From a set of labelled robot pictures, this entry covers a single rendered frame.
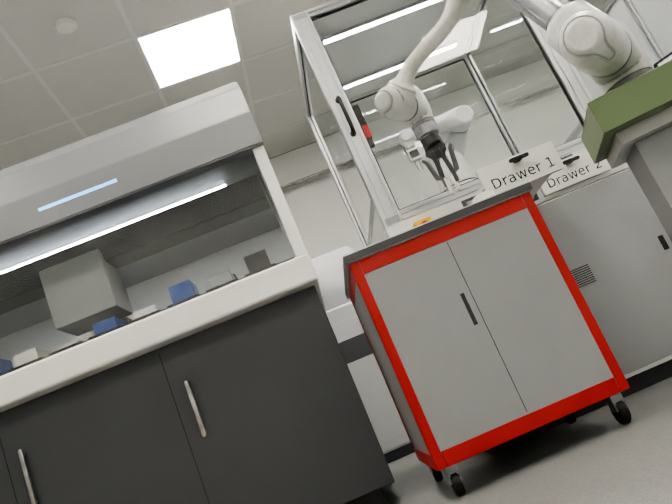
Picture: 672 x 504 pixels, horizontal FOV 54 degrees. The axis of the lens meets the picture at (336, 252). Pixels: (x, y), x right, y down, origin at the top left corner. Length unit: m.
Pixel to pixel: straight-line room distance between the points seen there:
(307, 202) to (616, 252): 3.76
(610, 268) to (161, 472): 1.82
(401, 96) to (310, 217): 3.76
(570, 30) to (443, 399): 1.09
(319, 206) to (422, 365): 4.22
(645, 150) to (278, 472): 1.54
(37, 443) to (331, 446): 1.01
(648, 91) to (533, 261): 0.57
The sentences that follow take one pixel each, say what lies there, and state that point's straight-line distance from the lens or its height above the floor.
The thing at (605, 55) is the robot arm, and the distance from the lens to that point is 2.06.
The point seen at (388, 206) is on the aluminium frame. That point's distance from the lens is 2.66.
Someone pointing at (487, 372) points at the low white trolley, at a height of 0.28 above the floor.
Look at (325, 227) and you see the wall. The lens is 5.99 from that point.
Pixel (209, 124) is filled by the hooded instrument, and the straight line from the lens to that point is 2.57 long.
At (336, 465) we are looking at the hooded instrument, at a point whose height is 0.19.
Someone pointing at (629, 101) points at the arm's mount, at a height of 0.81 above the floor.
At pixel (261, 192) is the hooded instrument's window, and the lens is 2.44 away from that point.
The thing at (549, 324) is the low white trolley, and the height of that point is 0.34.
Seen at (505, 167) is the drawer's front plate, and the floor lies 0.90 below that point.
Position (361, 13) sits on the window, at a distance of 3.07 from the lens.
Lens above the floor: 0.30
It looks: 14 degrees up
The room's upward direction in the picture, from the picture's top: 23 degrees counter-clockwise
